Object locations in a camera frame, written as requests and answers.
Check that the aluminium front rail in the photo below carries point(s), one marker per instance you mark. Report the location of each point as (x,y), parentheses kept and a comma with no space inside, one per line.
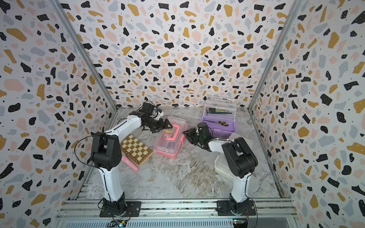
(180,213)

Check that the wooden checkerboard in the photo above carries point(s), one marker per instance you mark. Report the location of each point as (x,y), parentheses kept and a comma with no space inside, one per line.
(135,150)

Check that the purple toolbox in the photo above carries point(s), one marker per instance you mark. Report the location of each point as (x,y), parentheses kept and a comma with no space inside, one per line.
(223,103)

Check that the screwdriver in purple box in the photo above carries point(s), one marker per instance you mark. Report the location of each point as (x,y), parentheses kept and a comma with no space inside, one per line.
(217,122)

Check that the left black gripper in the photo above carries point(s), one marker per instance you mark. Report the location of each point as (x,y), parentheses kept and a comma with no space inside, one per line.
(161,126)

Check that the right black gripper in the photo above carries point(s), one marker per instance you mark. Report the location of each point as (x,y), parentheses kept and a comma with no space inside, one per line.
(192,131)

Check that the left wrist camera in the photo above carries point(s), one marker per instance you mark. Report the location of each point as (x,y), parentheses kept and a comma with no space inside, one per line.
(151,109)

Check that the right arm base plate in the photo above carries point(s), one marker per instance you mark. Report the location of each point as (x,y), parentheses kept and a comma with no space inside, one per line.
(231,208)

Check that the white toolbox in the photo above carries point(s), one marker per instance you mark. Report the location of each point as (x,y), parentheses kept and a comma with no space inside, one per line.
(221,165)

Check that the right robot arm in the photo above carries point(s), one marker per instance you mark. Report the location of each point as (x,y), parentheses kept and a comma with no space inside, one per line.
(240,159)

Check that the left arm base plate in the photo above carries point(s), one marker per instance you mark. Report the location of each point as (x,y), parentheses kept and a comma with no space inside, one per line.
(121,210)

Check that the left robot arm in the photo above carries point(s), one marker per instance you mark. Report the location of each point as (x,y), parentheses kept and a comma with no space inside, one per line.
(106,150)

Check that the pink toolbox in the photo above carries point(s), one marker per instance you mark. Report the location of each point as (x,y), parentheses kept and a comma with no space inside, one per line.
(170,141)

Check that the tool set in purple tray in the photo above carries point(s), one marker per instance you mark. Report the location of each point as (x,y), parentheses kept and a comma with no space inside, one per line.
(211,110)

